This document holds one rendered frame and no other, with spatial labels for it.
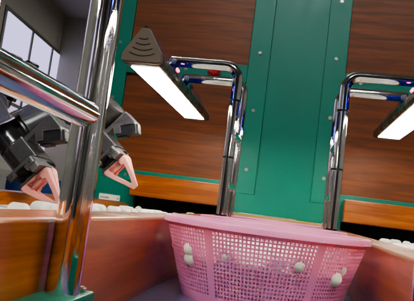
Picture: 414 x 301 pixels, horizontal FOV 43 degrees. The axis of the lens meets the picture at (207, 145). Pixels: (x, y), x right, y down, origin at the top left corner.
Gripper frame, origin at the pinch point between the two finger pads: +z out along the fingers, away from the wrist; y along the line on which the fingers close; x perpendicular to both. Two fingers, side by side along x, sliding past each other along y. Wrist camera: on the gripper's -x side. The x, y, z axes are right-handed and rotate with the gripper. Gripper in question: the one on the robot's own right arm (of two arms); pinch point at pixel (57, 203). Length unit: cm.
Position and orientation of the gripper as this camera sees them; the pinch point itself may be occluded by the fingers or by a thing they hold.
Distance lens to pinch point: 108.3
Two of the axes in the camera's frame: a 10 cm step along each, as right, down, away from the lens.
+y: 1.5, 1.5, 9.8
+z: 6.5, 7.3, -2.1
